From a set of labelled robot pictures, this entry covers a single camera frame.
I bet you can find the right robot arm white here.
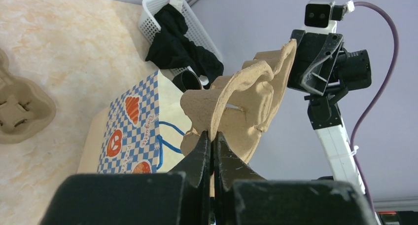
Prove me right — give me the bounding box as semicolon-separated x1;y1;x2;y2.
287;30;372;194

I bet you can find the white plastic basket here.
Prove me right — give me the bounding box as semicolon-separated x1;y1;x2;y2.
138;0;224;87

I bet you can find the cardboard cup carrier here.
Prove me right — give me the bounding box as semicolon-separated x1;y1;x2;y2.
179;38;298;165
0;50;56;144

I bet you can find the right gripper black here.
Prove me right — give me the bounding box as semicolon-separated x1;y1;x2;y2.
287;30;372;96

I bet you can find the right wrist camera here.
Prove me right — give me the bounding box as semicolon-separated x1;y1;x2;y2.
302;0;355;34

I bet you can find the black cloth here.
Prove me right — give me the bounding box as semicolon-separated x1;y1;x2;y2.
145;4;224;83

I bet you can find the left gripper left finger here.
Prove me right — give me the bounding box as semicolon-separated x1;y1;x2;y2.
41;131;211;225

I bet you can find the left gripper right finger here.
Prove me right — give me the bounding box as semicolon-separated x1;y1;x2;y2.
213;132;378;225

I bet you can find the checkered paper takeout bag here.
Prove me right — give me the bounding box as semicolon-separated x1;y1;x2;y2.
77;71;191;174

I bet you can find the stack of black cups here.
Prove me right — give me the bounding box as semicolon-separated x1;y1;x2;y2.
172;70;202;92

